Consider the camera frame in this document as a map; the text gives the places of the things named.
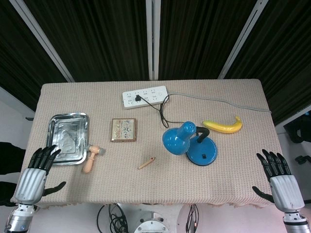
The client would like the black power plug and cord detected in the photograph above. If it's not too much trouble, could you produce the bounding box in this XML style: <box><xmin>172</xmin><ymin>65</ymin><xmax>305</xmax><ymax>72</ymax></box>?
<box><xmin>135</xmin><ymin>95</ymin><xmax>185</xmax><ymax>129</ymax></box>

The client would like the silver metal tray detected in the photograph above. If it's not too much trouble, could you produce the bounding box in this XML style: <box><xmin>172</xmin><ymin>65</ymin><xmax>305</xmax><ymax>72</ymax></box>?
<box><xmin>46</xmin><ymin>112</ymin><xmax>90</xmax><ymax>166</ymax></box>

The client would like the beige woven tablecloth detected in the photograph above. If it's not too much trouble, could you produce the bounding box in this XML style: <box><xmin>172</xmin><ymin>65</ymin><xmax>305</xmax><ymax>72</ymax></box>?
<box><xmin>10</xmin><ymin>78</ymin><xmax>304</xmax><ymax>208</ymax></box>

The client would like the small wooden stick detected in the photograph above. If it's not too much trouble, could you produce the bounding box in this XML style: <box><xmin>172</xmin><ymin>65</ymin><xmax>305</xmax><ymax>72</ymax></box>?
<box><xmin>138</xmin><ymin>157</ymin><xmax>156</xmax><ymax>170</ymax></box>

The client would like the yellow banana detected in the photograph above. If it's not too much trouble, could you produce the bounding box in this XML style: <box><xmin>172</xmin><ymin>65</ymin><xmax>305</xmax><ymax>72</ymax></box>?
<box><xmin>202</xmin><ymin>116</ymin><xmax>243</xmax><ymax>134</ymax></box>

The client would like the grey power strip cable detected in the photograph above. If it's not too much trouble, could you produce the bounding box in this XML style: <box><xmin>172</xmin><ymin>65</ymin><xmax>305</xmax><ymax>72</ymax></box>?
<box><xmin>167</xmin><ymin>92</ymin><xmax>272</xmax><ymax>114</ymax></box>

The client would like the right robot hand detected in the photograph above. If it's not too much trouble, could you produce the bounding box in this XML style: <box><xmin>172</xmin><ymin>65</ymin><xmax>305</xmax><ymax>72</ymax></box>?
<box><xmin>252</xmin><ymin>149</ymin><xmax>306</xmax><ymax>214</ymax></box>

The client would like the blue desk lamp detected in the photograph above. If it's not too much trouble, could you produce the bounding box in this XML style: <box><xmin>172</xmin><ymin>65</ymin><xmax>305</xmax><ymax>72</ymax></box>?
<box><xmin>162</xmin><ymin>121</ymin><xmax>218</xmax><ymax>166</ymax></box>

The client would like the square printed box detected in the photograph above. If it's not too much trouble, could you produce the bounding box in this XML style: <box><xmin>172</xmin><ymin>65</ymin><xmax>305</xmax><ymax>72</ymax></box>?
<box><xmin>110</xmin><ymin>117</ymin><xmax>137</xmax><ymax>142</ymax></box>

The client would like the white power strip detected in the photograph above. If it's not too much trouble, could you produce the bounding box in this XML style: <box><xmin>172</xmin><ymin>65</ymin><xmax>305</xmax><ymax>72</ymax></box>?
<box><xmin>121</xmin><ymin>85</ymin><xmax>169</xmax><ymax>110</ymax></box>

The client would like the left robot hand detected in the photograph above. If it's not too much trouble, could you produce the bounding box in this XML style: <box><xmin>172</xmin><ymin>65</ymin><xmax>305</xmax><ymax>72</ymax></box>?
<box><xmin>14</xmin><ymin>145</ymin><xmax>67</xmax><ymax>205</ymax></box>

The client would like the black cable bundle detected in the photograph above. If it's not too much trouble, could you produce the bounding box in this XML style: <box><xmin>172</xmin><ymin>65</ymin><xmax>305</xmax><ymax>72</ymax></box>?
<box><xmin>185</xmin><ymin>203</ymin><xmax>200</xmax><ymax>233</ymax></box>
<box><xmin>96</xmin><ymin>203</ymin><xmax>129</xmax><ymax>233</ymax></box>

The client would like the wooden toy hammer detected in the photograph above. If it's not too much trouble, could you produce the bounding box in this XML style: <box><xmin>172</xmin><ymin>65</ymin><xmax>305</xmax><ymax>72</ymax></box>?
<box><xmin>82</xmin><ymin>144</ymin><xmax>106</xmax><ymax>174</ymax></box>

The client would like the robot base column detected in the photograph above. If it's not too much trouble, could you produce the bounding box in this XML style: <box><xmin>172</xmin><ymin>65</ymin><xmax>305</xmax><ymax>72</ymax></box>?
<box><xmin>121</xmin><ymin>203</ymin><xmax>183</xmax><ymax>233</ymax></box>

